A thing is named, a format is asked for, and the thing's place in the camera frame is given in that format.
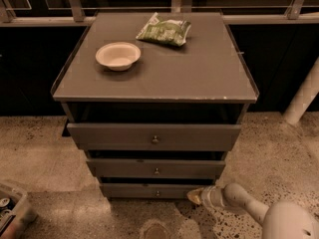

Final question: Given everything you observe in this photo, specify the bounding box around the grey bottom drawer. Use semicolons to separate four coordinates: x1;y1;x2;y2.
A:
100;177;215;199

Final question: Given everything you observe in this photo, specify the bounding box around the grey drawer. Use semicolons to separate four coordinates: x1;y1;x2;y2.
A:
67;122;241;151
100;177;215;199
87;158;225;179

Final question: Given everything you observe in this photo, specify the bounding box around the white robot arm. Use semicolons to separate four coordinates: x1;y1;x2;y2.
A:
186;183;319;239

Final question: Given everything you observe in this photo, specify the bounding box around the grey wooden drawer cabinet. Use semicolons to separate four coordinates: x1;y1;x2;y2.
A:
50;11;260;200

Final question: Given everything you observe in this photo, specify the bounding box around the grey middle drawer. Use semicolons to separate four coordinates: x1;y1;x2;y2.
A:
87;158;225;179

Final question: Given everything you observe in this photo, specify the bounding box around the grey top drawer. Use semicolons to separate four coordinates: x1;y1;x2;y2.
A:
67;122;241;151

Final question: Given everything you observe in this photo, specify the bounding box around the white paper bowl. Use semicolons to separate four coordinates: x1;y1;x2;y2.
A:
96;42;141;71

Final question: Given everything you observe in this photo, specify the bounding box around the green chip bag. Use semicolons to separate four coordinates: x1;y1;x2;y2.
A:
136;13;191;47

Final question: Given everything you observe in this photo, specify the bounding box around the clear plastic storage bin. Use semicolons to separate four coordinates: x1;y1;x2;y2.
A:
0;180;37;239

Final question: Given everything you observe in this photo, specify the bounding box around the soda can in bin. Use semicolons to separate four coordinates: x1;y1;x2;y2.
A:
0;197;11;208

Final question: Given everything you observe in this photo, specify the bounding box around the white diagonal post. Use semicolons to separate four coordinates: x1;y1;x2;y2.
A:
283;57;319;124

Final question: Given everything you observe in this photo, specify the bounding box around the metal railing frame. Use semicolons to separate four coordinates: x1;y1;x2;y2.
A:
0;0;319;25

